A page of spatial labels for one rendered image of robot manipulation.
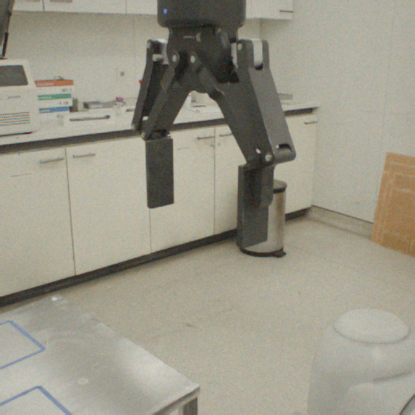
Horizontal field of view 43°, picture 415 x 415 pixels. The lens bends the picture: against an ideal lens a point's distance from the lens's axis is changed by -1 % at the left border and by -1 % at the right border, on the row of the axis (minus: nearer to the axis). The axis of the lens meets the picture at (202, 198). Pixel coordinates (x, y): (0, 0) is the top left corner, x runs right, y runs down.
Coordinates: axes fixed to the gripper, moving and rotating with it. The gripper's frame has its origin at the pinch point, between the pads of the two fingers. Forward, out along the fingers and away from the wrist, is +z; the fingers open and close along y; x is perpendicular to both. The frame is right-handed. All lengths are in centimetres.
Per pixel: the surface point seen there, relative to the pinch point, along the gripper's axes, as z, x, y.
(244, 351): 120, -116, 113
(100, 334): 38, -11, 44
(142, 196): 74, -131, 219
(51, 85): 10, -97, 259
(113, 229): 90, -110, 219
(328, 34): -19, -289, 213
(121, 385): 38.0, -5.7, 27.9
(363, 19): -29, -289, 185
